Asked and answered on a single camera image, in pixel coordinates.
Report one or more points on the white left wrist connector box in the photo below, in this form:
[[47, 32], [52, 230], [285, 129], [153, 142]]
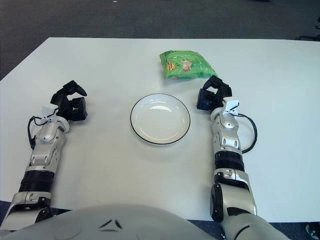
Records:
[[48, 110]]

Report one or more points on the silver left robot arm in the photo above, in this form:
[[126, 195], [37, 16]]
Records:
[[46, 135]]

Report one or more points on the green snack bag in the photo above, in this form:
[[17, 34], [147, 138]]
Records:
[[190, 65]]

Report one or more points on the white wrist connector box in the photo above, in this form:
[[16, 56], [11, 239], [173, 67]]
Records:
[[231, 105], [48, 110]]

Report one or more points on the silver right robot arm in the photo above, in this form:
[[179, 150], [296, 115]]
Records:
[[227, 140]]

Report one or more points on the white plate black rim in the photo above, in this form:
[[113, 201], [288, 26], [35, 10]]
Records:
[[160, 120]]

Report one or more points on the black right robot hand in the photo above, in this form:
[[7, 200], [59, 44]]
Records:
[[207, 100]]

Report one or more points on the white right wrist connector box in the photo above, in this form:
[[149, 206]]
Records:
[[231, 105]]

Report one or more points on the grey robot torso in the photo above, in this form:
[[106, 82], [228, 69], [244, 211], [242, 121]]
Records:
[[112, 222]]

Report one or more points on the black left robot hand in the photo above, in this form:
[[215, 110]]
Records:
[[75, 110]]

